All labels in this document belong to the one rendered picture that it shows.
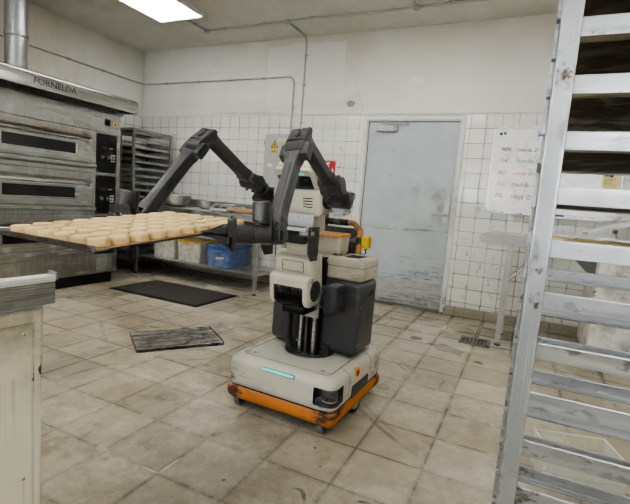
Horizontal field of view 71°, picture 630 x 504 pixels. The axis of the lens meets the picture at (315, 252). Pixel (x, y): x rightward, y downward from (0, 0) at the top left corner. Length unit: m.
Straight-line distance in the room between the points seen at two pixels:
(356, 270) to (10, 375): 1.64
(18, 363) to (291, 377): 1.38
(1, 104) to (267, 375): 3.47
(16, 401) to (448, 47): 4.79
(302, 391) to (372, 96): 3.76
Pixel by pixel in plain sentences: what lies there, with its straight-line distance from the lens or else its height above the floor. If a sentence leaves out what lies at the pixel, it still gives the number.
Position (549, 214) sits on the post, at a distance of 0.82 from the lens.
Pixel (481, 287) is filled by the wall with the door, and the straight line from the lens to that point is 4.89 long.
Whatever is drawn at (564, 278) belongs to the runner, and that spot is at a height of 0.96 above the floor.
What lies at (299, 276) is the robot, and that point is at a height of 0.73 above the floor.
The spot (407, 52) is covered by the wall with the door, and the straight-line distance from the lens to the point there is 5.27.
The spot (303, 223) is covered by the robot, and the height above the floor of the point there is 0.99.
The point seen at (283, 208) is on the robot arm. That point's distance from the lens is 1.45.
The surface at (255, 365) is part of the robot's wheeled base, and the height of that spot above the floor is 0.25.
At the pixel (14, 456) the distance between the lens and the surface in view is 1.16.
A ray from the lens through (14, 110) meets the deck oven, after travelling 4.86.
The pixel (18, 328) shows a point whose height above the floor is 0.80.
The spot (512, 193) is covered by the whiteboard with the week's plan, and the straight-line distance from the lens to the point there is 4.82.
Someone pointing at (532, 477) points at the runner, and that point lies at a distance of 1.44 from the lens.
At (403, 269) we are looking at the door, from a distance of 5.04.
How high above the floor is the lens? 1.10
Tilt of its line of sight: 7 degrees down
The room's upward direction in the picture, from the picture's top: 5 degrees clockwise
